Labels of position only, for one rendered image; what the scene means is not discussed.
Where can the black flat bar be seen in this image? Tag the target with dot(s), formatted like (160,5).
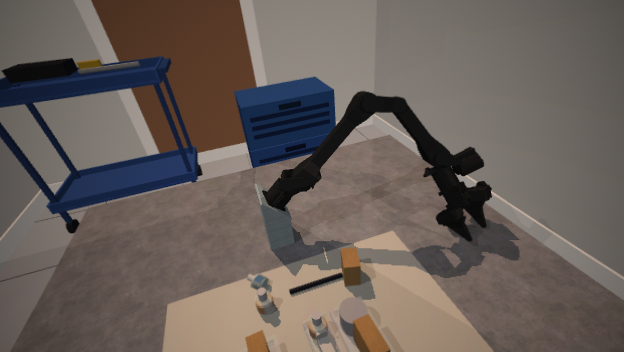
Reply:
(314,283)

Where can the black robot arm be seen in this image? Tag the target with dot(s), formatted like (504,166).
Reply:
(362,106)

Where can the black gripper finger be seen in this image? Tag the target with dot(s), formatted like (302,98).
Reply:
(459,226)
(476,211)

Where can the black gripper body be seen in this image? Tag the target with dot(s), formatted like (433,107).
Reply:
(454,207)

